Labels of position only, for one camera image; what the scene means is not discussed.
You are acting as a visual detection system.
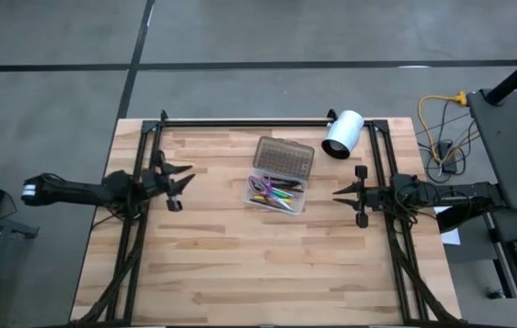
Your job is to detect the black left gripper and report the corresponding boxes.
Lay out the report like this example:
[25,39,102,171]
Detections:
[141,149,196,212]

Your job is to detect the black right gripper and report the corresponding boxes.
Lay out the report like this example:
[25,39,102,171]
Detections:
[332,166,394,228]

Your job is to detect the clear plastic supply box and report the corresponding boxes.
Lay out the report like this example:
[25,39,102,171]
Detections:
[243,135,316,216]

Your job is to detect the purple scissors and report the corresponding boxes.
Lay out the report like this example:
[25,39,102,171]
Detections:
[247,174,295,211]

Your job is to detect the black power adapter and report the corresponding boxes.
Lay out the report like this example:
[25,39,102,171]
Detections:
[437,140,458,175]

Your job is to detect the white paper sheet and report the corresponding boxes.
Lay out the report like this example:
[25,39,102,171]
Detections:
[432,204,462,247]

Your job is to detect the black cart beam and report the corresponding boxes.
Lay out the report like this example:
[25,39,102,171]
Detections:
[435,207,510,234]

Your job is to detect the dark grey side desk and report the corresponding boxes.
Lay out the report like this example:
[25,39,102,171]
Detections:
[483,207,517,327]

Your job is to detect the grey metal cart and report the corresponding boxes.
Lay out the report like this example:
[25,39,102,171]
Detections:
[466,84,517,211]

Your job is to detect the black aluminium table frame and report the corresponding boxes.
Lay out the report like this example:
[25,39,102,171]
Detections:
[68,108,467,327]

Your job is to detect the yellow extension cable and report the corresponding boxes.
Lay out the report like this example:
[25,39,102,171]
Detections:
[418,91,470,160]

